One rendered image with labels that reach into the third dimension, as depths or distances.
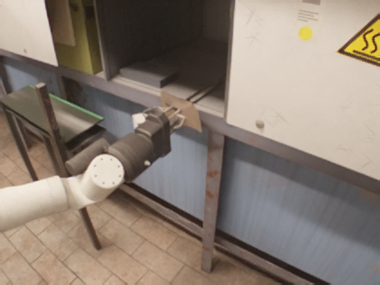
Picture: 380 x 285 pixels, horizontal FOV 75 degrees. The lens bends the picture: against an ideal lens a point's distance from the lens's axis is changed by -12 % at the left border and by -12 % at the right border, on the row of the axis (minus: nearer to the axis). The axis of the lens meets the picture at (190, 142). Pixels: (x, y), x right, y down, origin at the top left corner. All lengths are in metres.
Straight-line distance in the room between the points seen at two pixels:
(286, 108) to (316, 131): 0.07
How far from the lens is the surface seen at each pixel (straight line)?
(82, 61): 1.08
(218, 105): 0.79
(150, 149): 0.59
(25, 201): 0.51
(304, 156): 0.70
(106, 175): 0.52
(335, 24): 0.45
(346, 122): 0.49
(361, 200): 0.82
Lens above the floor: 1.24
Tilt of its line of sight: 37 degrees down
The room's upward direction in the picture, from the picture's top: straight up
